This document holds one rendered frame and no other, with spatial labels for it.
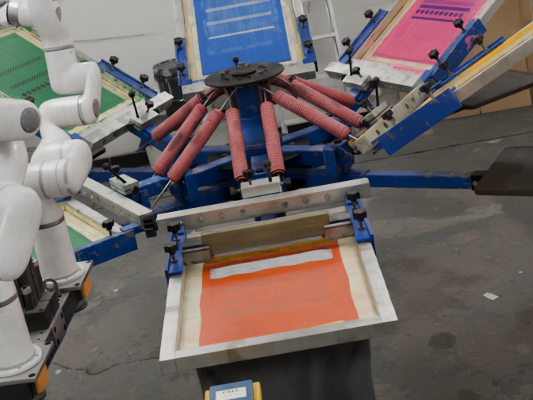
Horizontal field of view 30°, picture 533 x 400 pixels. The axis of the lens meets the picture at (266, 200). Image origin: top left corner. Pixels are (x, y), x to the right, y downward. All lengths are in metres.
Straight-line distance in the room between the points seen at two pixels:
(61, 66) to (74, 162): 0.38
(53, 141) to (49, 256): 0.30
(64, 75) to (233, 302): 0.78
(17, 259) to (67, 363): 2.66
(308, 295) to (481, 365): 1.55
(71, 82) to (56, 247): 0.49
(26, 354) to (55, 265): 0.42
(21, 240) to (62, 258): 0.52
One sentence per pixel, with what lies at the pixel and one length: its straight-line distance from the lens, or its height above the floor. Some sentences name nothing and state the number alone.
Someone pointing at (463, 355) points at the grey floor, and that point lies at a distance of 4.19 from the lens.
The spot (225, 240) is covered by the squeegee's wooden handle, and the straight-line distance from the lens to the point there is 2.93.
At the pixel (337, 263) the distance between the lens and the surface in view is 2.83.
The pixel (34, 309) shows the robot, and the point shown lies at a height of 1.18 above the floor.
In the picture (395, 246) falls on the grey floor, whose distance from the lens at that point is 5.20.
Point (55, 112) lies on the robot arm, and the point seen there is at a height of 1.52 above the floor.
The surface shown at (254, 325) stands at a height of 0.96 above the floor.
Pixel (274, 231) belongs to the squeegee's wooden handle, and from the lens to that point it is 2.92.
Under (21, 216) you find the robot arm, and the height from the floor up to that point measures 1.49.
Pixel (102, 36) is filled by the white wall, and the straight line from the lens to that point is 7.03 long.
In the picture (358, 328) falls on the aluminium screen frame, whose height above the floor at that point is 0.99.
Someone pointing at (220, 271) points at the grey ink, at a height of 0.96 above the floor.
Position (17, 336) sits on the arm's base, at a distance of 2.23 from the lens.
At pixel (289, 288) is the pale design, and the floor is 0.96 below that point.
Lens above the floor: 2.15
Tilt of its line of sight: 21 degrees down
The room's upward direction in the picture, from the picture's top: 11 degrees counter-clockwise
